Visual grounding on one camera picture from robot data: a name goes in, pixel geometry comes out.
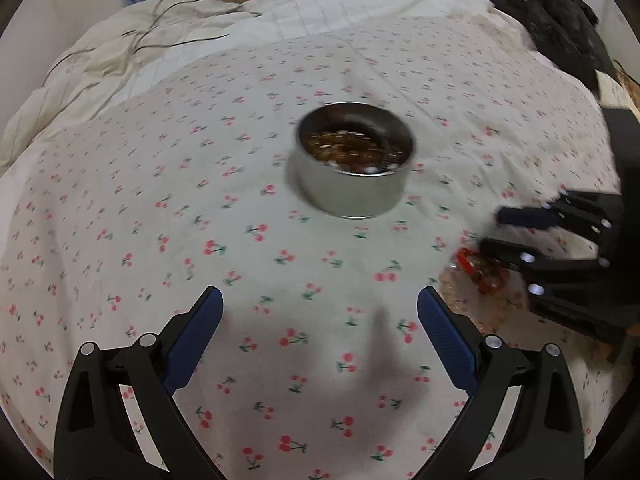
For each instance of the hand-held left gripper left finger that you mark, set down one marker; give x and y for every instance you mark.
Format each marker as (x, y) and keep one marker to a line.
(195, 332)

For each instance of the round metal tin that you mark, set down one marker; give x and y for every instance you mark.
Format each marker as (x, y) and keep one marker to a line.
(345, 192)

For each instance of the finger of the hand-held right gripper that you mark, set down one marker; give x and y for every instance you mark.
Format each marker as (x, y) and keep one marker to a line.
(505, 252)
(522, 216)

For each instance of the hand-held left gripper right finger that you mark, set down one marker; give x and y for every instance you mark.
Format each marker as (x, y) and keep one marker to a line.
(445, 337)

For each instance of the black jacket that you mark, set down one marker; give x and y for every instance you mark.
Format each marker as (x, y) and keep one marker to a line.
(555, 20)

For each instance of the cherry print sheet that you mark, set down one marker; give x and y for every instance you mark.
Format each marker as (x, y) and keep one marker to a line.
(175, 210)

